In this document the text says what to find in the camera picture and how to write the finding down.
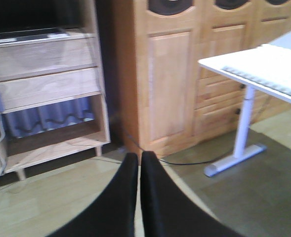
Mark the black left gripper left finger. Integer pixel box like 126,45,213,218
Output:
49,153,138,237

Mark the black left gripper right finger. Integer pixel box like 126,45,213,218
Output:
140,151,240,237

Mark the wooden shelf desk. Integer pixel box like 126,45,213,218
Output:
0,0,110,180

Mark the white desk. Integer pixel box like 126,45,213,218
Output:
199,31,291,177

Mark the wooden wardrobe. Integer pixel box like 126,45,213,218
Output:
110,0,291,156

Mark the blue curtain cloth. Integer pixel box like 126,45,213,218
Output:
3,97,94,138

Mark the white bubble board toy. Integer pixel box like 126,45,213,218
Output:
222,44,291,96

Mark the grey laptop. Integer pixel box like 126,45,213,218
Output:
0,0,83,44

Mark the black floor cable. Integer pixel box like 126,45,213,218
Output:
125,133,237,165

